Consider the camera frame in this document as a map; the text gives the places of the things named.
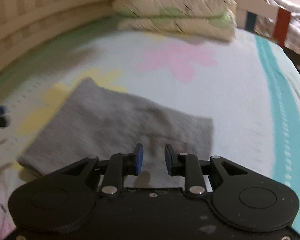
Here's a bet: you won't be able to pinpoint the upper floral pillow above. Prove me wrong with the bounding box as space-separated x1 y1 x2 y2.
113 0 236 19

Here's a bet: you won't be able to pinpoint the grey knit pants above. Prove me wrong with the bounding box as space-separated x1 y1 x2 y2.
18 78 213 188

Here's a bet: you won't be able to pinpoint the floral bed sheet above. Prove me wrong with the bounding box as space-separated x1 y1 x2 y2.
0 18 300 232

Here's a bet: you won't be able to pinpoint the lower floral pillow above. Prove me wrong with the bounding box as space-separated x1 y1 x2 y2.
117 11 237 42

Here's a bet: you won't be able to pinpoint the cluttered bedding pile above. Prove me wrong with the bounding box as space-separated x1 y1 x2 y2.
254 0 300 55

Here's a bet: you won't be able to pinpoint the floral pillow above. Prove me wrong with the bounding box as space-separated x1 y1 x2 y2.
113 0 236 19
117 11 237 42

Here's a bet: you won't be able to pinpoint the wooden bed rail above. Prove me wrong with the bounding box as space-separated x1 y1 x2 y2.
0 0 113 72

